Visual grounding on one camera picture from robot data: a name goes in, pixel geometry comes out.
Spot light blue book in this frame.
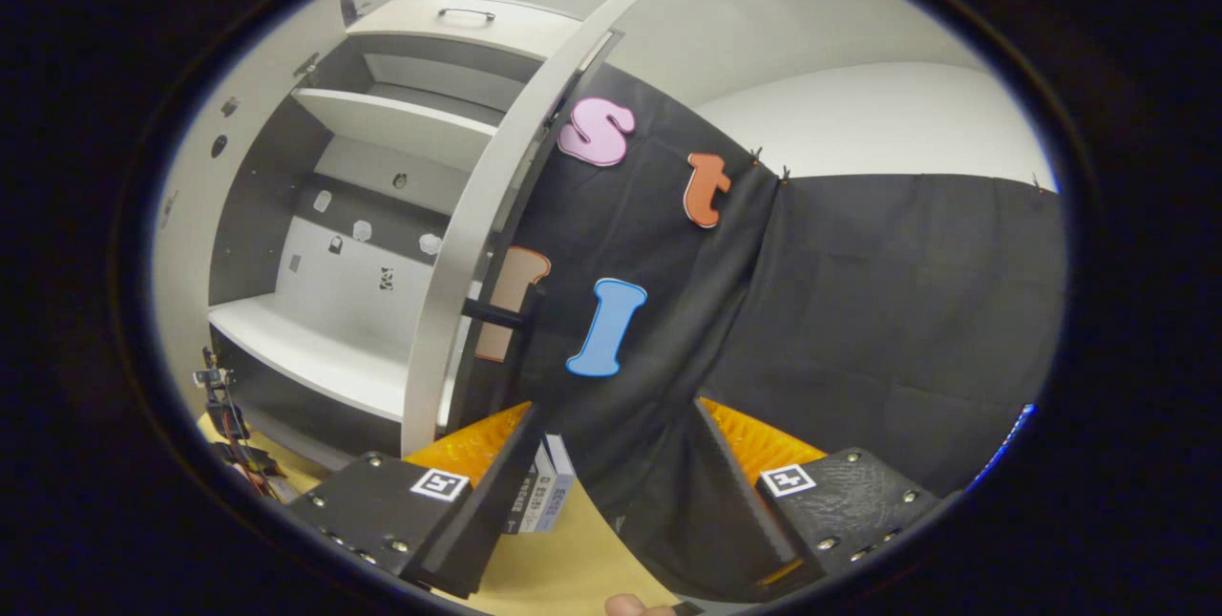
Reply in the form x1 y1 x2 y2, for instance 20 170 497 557
535 433 577 533

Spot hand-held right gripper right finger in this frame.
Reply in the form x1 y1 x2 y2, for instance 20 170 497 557
693 396 956 601

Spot white cabinet drawer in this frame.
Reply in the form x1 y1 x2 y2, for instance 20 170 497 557
346 0 612 63

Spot black backdrop cloth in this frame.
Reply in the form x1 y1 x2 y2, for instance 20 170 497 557
449 62 1068 603

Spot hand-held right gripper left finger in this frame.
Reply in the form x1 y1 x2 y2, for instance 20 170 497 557
286 401 545 601

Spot white cabinet shelf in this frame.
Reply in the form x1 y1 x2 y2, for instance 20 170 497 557
291 86 497 173
208 294 459 426

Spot grey and white cabinet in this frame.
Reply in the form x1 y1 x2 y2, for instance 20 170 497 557
205 0 622 474

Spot white book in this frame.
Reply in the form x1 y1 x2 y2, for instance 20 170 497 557
520 444 559 533

